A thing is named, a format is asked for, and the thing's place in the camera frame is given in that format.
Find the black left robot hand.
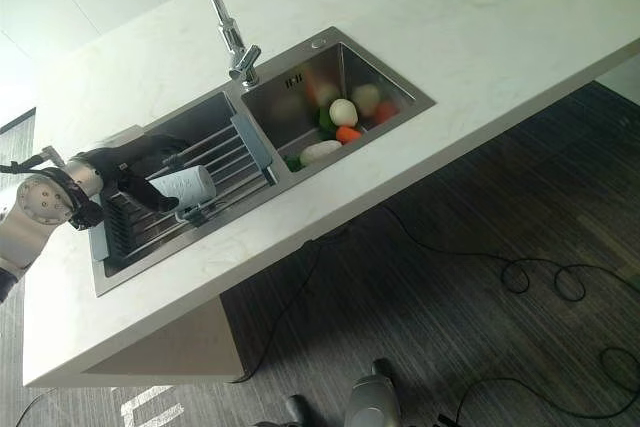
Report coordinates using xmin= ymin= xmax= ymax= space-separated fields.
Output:
xmin=93 ymin=133 xmax=193 ymax=213

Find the chrome kitchen faucet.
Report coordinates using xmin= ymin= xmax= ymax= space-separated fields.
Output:
xmin=186 ymin=0 xmax=263 ymax=88

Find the grey sink drain rack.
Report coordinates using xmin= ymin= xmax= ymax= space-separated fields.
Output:
xmin=89 ymin=113 xmax=279 ymax=264

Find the stainless steel double sink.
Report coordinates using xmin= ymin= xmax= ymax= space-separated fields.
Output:
xmin=90 ymin=26 xmax=438 ymax=285

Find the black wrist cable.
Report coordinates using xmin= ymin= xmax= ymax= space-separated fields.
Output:
xmin=0 ymin=145 xmax=67 ymax=176

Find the dark robot foot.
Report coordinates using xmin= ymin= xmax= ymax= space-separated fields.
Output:
xmin=283 ymin=394 xmax=312 ymax=427

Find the white cup with blue pattern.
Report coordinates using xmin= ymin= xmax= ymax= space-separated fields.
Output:
xmin=146 ymin=163 xmax=218 ymax=212

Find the white long toy radish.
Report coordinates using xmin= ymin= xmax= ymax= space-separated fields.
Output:
xmin=299 ymin=140 xmax=344 ymax=166

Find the orange toy carrot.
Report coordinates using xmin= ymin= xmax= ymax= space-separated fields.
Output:
xmin=335 ymin=125 xmax=363 ymax=145

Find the beige counter cabinet panel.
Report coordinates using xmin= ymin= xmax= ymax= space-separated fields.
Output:
xmin=81 ymin=295 xmax=247 ymax=384

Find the white round toy vegetable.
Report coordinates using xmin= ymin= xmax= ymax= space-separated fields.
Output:
xmin=328 ymin=98 xmax=359 ymax=128

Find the black floor cable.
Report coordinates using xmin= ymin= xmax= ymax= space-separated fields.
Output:
xmin=382 ymin=204 xmax=640 ymax=304
xmin=438 ymin=345 xmax=640 ymax=427
xmin=238 ymin=224 xmax=351 ymax=384

